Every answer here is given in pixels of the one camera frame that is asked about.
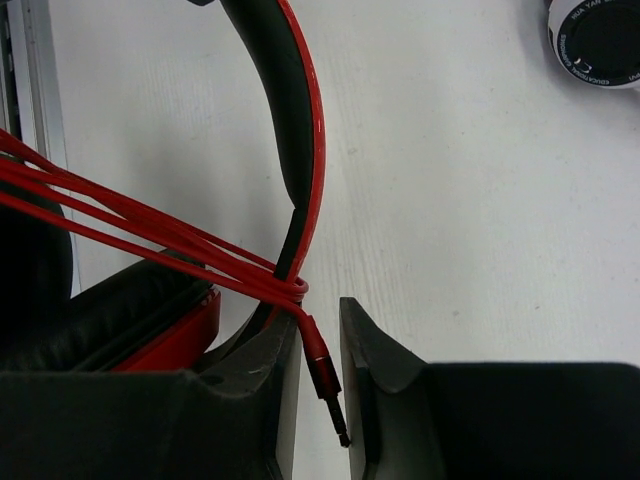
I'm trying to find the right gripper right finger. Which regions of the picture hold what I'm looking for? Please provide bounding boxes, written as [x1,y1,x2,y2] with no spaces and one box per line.
[340,297,639,479]

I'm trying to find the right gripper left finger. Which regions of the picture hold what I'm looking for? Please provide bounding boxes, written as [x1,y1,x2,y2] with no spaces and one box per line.
[1,317,300,479]

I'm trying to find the red black headphones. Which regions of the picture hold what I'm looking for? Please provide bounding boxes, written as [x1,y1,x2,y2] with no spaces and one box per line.
[1,1,333,378]

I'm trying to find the red headphone cable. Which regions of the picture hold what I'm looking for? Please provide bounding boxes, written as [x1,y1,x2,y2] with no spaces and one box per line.
[0,128,352,449]

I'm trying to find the white black headphones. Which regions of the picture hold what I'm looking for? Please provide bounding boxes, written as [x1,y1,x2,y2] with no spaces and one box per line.
[547,0,639,89]

